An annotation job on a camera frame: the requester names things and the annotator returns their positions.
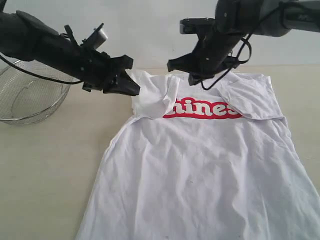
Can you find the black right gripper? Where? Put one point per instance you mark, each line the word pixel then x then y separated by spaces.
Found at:
pixel 211 56

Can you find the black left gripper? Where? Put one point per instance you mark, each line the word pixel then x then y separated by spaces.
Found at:
pixel 101 72

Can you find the white t-shirt red lettering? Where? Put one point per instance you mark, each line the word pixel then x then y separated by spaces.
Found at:
pixel 192 164

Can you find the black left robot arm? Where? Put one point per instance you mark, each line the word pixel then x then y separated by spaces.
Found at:
pixel 26 38

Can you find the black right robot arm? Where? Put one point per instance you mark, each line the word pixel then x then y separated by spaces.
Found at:
pixel 236 21

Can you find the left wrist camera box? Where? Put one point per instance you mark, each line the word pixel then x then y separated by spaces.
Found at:
pixel 96 39

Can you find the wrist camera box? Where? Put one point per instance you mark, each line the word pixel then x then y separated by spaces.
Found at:
pixel 96 39
pixel 189 26

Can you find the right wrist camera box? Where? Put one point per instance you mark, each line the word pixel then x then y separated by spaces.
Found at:
pixel 189 26

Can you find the metal mesh strainer bowl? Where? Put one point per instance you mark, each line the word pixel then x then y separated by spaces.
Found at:
pixel 26 99

